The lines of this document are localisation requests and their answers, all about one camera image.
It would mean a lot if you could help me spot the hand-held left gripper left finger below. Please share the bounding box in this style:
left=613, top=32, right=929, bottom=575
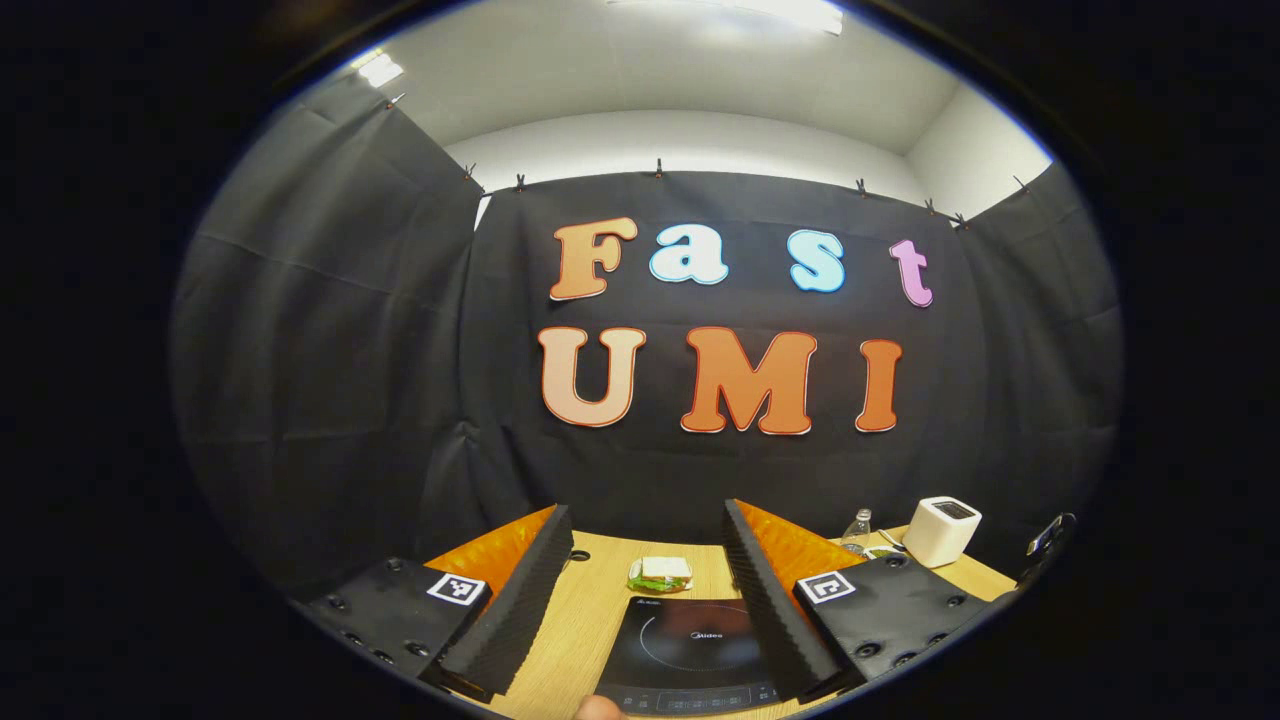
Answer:
left=300, top=503, right=576, bottom=704

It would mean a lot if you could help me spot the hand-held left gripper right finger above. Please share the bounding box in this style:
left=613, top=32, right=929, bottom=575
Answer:
left=722, top=498, right=1001, bottom=704

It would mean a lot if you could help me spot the black induction cooktop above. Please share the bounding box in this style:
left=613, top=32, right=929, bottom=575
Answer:
left=595, top=596, right=791, bottom=719

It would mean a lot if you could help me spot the white toaster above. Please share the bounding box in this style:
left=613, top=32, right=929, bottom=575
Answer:
left=903, top=496, right=983, bottom=569

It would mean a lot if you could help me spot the sandwich with lettuce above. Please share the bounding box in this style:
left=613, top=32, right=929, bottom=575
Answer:
left=627, top=557, right=694, bottom=594

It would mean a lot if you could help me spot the black backdrop cloth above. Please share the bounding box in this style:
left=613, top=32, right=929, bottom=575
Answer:
left=170, top=75, right=1126, bottom=601

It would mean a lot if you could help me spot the row of black cloth clips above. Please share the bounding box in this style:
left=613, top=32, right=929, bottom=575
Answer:
left=385, top=92, right=1033, bottom=233

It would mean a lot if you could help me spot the wide ceiling light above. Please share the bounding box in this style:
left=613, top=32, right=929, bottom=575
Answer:
left=608, top=0, right=847, bottom=37

